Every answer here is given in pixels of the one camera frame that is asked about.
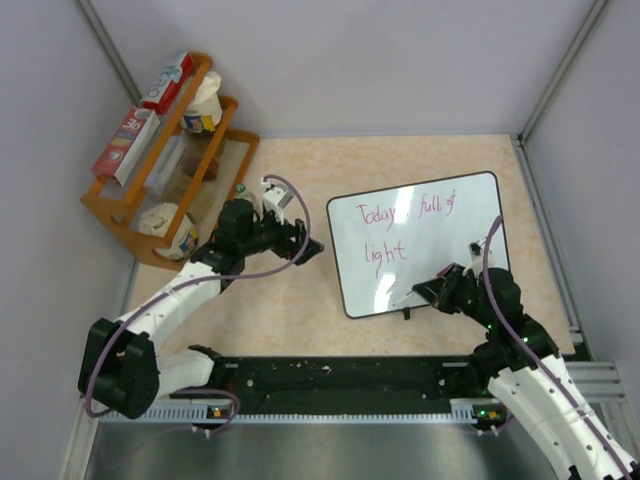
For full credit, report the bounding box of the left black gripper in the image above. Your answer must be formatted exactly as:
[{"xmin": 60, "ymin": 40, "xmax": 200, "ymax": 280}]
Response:
[{"xmin": 239, "ymin": 207, "xmax": 322, "ymax": 265}]

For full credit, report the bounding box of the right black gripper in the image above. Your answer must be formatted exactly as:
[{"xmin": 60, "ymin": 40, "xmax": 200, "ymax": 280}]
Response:
[{"xmin": 413, "ymin": 262, "xmax": 495, "ymax": 328}]

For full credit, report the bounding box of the pink marker cap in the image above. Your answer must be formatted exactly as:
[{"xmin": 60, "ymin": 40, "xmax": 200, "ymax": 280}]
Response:
[{"xmin": 435, "ymin": 265, "xmax": 452, "ymax": 278}]

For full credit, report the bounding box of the white whiteboard black frame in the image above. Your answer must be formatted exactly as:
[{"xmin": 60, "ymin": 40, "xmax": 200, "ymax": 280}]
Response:
[{"xmin": 326, "ymin": 171, "xmax": 503, "ymax": 319}]

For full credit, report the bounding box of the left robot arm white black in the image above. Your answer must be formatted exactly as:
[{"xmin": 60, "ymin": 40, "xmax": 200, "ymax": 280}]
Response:
[{"xmin": 78, "ymin": 199, "xmax": 324, "ymax": 419}]

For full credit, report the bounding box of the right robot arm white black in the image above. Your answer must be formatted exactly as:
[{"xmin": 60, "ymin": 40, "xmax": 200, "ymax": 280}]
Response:
[{"xmin": 412, "ymin": 264, "xmax": 639, "ymax": 479}]

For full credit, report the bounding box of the clear plastic bottle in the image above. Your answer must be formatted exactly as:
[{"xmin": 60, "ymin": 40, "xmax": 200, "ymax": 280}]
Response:
[{"xmin": 234, "ymin": 183, "xmax": 262, "ymax": 214}]

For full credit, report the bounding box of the brown box on shelf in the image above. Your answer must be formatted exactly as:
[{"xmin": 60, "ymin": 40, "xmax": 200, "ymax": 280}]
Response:
[{"xmin": 202, "ymin": 158, "xmax": 219, "ymax": 182}]

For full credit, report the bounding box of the orange wooden shelf rack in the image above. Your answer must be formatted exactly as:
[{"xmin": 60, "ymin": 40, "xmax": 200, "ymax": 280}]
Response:
[{"xmin": 81, "ymin": 52, "xmax": 260, "ymax": 271}]

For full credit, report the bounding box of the white cup lower shelf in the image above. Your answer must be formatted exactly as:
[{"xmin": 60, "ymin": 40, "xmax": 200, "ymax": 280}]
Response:
[{"xmin": 137, "ymin": 202, "xmax": 201, "ymax": 261}]

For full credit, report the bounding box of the white cup shelf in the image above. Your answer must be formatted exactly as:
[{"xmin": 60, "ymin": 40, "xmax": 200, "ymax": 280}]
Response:
[
  {"xmin": 137, "ymin": 202, "xmax": 201, "ymax": 261},
  {"xmin": 180, "ymin": 70, "xmax": 223, "ymax": 133}
]

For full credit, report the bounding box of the white cup upper shelf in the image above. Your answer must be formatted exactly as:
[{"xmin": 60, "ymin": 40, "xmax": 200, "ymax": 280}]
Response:
[{"xmin": 180, "ymin": 70, "xmax": 223, "ymax": 133}]

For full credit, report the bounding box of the red white toothpaste box lower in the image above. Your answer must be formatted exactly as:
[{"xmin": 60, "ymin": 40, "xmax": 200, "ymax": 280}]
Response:
[{"xmin": 92, "ymin": 107, "xmax": 160, "ymax": 186}]

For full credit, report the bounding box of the red white toothpaste box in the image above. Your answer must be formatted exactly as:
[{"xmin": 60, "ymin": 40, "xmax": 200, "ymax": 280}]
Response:
[
  {"xmin": 141, "ymin": 51, "xmax": 195, "ymax": 115},
  {"xmin": 92, "ymin": 107, "xmax": 160, "ymax": 186}
]

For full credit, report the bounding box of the red white toothpaste box upper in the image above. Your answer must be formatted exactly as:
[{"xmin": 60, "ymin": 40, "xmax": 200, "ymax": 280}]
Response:
[{"xmin": 141, "ymin": 51, "xmax": 195, "ymax": 115}]

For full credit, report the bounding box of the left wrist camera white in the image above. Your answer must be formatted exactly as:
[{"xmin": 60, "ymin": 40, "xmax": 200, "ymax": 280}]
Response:
[{"xmin": 261, "ymin": 180, "xmax": 293, "ymax": 224}]

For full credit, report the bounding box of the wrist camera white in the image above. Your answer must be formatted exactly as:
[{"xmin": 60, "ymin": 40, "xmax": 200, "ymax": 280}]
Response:
[
  {"xmin": 468, "ymin": 240, "xmax": 495, "ymax": 277},
  {"xmin": 261, "ymin": 180, "xmax": 293, "ymax": 224}
]

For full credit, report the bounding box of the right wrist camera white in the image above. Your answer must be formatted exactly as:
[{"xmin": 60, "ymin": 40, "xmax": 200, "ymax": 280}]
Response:
[{"xmin": 468, "ymin": 240, "xmax": 495, "ymax": 277}]

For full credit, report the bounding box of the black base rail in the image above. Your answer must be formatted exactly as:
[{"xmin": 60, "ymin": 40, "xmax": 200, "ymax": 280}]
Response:
[{"xmin": 171, "ymin": 356, "xmax": 495, "ymax": 415}]

